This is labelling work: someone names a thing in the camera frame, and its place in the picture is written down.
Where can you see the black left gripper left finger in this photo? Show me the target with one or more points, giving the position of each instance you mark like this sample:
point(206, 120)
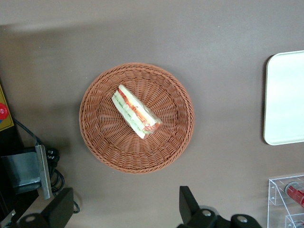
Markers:
point(58, 209)

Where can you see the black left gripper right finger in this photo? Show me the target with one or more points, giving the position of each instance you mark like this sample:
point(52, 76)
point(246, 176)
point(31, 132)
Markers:
point(190, 213)

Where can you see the triangle sandwich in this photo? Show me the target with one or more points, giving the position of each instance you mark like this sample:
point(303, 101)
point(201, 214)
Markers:
point(133, 109)

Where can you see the round brown wicker basket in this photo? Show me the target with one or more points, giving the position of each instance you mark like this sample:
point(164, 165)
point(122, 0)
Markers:
point(99, 142)

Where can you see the cream rectangular tray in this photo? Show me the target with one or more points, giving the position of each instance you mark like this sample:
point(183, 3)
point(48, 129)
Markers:
point(285, 95)

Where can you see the black equipment base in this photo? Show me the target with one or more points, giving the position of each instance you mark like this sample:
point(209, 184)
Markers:
point(9, 140)

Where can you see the clear acrylic bottle rack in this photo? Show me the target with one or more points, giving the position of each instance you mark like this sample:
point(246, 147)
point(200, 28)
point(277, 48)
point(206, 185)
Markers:
point(273, 190)

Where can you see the yellow emergency stop control box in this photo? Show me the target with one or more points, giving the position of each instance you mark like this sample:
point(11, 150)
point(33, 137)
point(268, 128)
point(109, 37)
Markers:
point(3, 118)

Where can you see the red cola bottle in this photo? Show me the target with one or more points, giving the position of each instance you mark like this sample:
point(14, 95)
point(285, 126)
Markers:
point(295, 192)

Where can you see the grey metal bracket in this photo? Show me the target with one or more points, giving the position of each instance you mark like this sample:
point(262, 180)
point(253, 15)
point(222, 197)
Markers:
point(23, 171)

